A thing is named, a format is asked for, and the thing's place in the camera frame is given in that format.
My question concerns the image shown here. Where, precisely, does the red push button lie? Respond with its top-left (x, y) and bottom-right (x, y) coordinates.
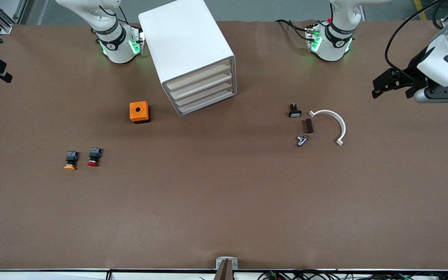
top-left (87, 147), bottom-right (103, 167)

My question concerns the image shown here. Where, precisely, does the yellow push button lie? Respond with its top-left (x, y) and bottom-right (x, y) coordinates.
top-left (63, 151), bottom-right (80, 171)

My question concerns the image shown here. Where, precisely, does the orange box with hole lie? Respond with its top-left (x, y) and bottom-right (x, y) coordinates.
top-left (129, 101), bottom-right (151, 124)

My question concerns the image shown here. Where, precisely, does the brown table cover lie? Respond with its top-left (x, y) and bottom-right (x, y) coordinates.
top-left (0, 19), bottom-right (448, 271)

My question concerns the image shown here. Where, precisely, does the white curved bracket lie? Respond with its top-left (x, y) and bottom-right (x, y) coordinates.
top-left (308, 110), bottom-right (347, 147)

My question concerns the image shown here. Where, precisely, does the black base cable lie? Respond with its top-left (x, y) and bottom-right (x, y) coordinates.
top-left (275, 19), bottom-right (311, 41)

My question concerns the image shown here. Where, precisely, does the black cable bundle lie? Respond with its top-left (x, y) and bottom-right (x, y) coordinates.
top-left (258, 270), bottom-right (448, 280)

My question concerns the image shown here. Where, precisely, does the white table edge rail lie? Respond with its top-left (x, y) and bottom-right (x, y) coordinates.
top-left (0, 269), bottom-right (448, 280)

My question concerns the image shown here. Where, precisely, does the metal mount bracket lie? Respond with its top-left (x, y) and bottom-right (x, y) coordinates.
top-left (215, 257), bottom-right (238, 280)

